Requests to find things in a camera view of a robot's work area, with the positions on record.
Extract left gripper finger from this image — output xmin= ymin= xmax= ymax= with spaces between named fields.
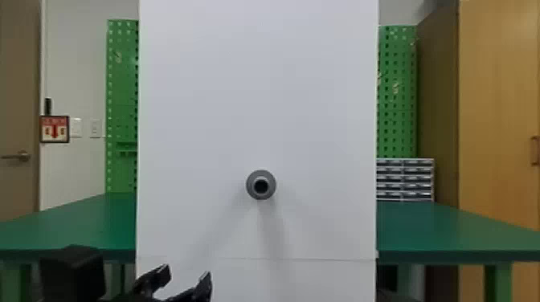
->
xmin=131 ymin=263 xmax=172 ymax=297
xmin=167 ymin=271 xmax=213 ymax=302

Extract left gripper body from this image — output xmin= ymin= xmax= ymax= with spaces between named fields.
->
xmin=103 ymin=293 xmax=170 ymax=302

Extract grey round peg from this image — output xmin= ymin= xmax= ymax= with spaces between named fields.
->
xmin=245 ymin=169 xmax=278 ymax=201

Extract white panel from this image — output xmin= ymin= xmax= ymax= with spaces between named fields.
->
xmin=136 ymin=0 xmax=380 ymax=302

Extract brown door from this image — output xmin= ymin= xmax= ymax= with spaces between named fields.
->
xmin=0 ymin=0 xmax=42 ymax=222

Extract white drawer cabinet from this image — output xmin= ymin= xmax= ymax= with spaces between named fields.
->
xmin=375 ymin=157 xmax=436 ymax=202

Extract wooden cupboard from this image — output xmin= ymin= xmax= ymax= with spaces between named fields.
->
xmin=416 ymin=0 xmax=540 ymax=302

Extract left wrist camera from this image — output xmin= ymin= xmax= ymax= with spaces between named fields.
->
xmin=39 ymin=244 xmax=107 ymax=302

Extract red wall sign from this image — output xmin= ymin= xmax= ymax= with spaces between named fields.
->
xmin=39 ymin=115 xmax=71 ymax=144

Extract metal door handle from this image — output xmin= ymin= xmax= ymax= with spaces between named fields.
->
xmin=0 ymin=150 xmax=31 ymax=163

